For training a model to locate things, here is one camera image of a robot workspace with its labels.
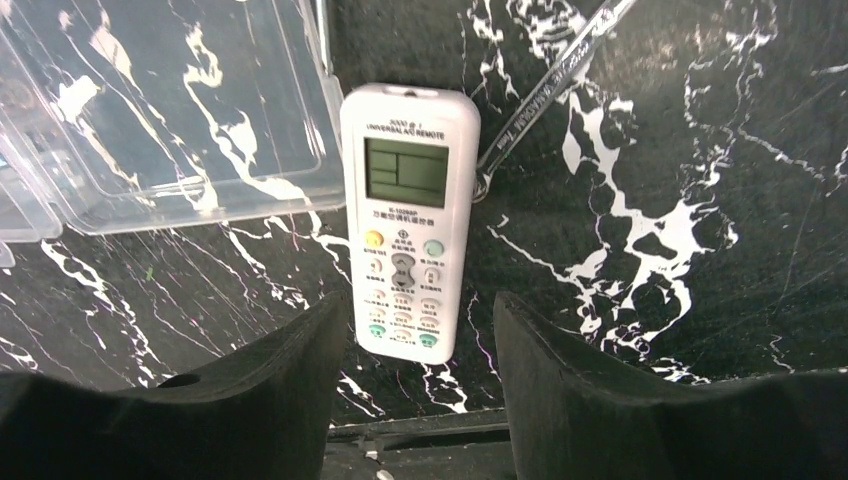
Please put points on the clear plastic screw organizer box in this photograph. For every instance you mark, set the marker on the clear plastic screw organizer box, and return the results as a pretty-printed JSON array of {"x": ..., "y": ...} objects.
[{"x": 124, "y": 116}]

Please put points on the white AC remote control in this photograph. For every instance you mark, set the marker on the white AC remote control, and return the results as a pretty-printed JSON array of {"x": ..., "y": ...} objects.
[{"x": 409, "y": 156}]

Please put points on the small silver wrench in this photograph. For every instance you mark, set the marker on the small silver wrench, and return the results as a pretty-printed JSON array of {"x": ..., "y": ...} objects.
[{"x": 552, "y": 84}]

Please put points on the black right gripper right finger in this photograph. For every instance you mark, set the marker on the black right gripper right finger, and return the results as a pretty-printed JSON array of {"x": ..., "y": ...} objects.
[{"x": 575, "y": 412}]

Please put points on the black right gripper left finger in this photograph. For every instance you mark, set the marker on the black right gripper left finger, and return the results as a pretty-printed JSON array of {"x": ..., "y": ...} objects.
[{"x": 260, "y": 412}]

